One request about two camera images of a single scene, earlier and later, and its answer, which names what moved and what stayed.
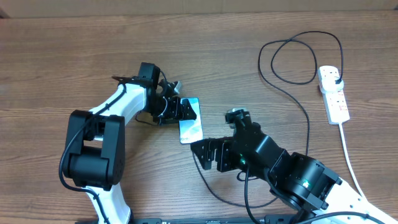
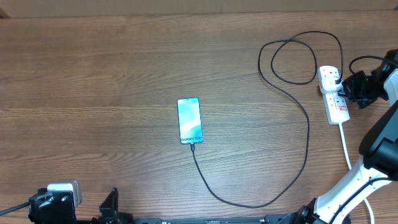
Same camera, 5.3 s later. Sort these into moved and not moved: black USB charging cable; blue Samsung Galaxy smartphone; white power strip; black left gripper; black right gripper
Moved: black right gripper; black left gripper
Not moved: blue Samsung Galaxy smartphone; black USB charging cable; white power strip
